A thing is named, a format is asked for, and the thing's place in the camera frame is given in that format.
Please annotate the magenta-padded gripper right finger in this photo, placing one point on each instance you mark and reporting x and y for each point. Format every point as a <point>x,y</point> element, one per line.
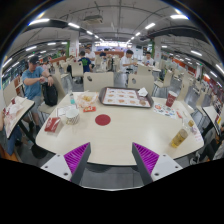
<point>146,157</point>

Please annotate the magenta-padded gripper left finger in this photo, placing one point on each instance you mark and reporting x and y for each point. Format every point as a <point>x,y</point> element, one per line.
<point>77,156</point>

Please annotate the clear tea bottle tan cap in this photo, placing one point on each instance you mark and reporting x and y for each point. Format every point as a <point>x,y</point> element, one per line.
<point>179,137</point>

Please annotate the red cardboard carton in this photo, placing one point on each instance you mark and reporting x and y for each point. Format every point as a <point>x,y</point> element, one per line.
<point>52,124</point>

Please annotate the flat round red coaster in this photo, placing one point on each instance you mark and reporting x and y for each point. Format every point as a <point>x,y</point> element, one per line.
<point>102,119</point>

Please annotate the small red sauce packet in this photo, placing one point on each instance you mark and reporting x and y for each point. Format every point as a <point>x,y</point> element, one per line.
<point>89,109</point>

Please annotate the colourful sticker sheet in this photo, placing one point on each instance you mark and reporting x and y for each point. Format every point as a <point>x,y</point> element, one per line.
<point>163,110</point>

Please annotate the white notice sticker red text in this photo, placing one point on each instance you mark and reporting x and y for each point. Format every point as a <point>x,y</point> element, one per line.
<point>196,133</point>

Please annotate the small clear bottle teal label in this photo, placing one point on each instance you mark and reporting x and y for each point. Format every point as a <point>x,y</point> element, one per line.
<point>72,99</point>

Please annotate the red paper cup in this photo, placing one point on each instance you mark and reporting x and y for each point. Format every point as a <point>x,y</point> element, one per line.
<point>171,99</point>

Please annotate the dark food tray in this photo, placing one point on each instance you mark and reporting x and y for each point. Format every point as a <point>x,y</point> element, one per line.
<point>102,96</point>

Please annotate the printed paper tray liner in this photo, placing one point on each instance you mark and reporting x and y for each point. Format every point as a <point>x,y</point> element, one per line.
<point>121,97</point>

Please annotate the crumpled white napkin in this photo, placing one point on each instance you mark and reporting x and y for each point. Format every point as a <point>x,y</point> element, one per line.
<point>142,92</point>

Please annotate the black backpack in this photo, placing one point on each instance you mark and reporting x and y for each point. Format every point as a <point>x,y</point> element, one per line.
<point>50,94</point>

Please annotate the person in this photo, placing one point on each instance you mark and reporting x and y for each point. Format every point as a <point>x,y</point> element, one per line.
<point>85,63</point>
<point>32,81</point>
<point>126,62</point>
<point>147,60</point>
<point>90,55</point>
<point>216,148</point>

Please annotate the neighbouring table with food tray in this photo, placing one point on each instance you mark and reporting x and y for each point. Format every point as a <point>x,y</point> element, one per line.
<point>16,115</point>

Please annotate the beige chair with round hole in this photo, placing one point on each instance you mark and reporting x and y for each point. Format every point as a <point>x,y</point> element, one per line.
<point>98,81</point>
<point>141,83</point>

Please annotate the neighbouring table with black edge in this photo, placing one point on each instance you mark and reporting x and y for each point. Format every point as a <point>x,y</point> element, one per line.
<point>211,115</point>

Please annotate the group of beige chairs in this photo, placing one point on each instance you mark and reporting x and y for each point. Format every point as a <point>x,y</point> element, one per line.
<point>166,78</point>

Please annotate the ceiling air conditioner unit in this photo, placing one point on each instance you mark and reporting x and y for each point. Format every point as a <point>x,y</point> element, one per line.
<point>93,18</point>

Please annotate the group of ceiling lights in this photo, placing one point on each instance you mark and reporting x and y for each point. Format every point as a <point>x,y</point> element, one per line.
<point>179,16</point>

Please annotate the white card with red frame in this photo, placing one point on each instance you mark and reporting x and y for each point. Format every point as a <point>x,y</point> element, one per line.
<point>61,111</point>

